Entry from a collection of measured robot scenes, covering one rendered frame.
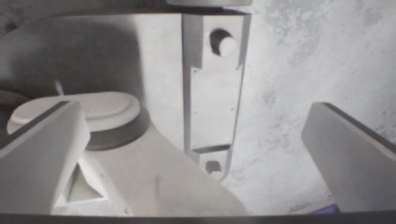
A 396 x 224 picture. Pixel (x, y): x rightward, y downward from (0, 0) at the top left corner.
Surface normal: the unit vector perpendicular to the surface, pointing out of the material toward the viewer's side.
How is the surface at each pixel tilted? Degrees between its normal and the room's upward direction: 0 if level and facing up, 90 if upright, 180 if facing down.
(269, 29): 0
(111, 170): 90
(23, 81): 0
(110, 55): 0
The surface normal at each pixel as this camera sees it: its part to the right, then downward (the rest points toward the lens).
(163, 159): 0.02, -0.85
